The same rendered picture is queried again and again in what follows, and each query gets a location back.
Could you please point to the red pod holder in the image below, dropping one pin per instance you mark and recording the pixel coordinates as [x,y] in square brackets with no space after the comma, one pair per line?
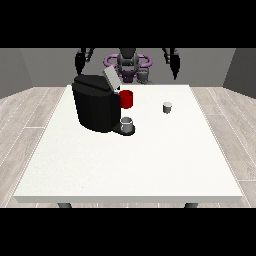
[126,99]

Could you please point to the black coffee machine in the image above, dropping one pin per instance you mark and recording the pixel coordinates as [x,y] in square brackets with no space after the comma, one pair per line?
[95,103]

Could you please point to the small grey coffee pod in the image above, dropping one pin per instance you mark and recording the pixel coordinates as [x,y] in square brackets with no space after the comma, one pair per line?
[167,107]

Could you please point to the pale grey machine lid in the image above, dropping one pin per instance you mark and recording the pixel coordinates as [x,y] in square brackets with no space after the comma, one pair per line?
[111,78]

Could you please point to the small grey cup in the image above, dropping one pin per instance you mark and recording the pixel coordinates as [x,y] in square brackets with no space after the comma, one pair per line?
[126,124]

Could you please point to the grey robot trunk purple rings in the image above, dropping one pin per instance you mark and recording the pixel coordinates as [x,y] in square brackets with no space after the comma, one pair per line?
[127,65]

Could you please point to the dark table leg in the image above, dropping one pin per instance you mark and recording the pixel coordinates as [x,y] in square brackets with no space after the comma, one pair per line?
[64,205]
[191,205]

